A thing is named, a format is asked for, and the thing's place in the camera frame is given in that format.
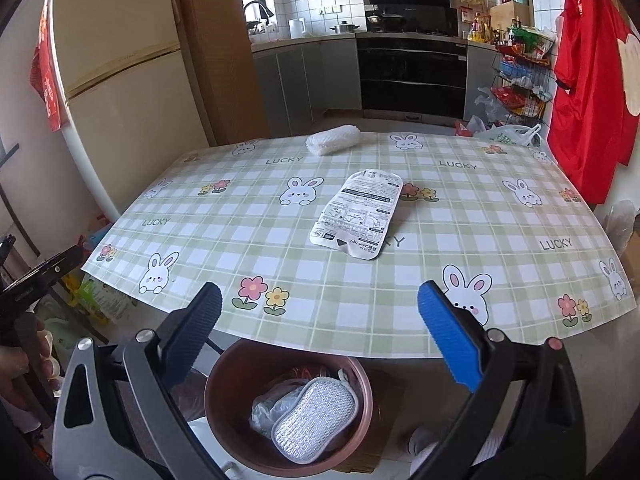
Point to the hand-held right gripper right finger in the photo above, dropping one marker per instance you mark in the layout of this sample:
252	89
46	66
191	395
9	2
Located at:
450	335

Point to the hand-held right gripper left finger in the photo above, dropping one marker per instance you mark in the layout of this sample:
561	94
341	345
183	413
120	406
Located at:
192	332

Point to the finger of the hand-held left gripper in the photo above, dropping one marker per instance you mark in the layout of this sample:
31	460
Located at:
55	265

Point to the brown plastic bin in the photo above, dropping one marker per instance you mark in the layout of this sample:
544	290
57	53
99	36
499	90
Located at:
225	410

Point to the clear plastic film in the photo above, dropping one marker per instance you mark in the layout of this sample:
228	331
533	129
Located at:
272	407

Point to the silver scouring sponge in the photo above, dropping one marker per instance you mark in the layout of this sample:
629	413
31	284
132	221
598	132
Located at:
315	420

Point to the printed refill pouch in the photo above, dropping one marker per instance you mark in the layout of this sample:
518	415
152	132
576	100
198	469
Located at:
357	215

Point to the white cloth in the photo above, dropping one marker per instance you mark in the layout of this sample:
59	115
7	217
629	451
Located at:
332	140

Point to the person's left hand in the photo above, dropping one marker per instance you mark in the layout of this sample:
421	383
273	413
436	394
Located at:
47	360

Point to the black table leg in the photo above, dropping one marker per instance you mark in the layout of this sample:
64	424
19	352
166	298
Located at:
216	345

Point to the green packets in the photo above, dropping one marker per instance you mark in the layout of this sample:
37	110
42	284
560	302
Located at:
100	300

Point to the checkered bunny tablecloth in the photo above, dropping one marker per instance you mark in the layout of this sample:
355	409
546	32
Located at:
450	240

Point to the grey slipper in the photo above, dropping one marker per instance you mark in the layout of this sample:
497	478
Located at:
440	447

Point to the red hanging cloth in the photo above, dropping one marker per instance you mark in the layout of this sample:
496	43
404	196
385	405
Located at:
47	90

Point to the cream refrigerator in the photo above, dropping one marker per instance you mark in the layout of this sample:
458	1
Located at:
120	85

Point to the clear plastic bag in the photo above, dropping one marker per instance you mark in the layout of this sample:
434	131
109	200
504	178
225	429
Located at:
619	225

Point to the red plastic bag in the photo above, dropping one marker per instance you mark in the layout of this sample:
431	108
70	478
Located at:
462	128

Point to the white shopping bag green print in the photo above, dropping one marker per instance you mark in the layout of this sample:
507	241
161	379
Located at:
507	136

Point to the black built-in oven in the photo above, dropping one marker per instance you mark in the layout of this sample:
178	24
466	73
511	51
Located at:
412	75

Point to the grey base cabinets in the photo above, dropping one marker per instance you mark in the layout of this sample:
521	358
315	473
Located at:
305	85

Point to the red apron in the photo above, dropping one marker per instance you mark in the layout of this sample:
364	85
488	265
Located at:
585	85

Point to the white electric kettle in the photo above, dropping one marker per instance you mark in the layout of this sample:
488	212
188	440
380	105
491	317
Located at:
296	28

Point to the steel pot with lid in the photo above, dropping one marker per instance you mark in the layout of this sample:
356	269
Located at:
344	27

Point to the black kitchen faucet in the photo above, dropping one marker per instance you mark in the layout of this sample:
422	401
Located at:
257	10

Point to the black range hood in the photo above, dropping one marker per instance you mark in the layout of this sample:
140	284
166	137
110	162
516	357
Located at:
410	10

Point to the wooden shelf box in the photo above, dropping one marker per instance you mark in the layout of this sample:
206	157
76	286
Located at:
509	12

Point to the white wall switch panel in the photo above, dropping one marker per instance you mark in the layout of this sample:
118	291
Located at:
330	8

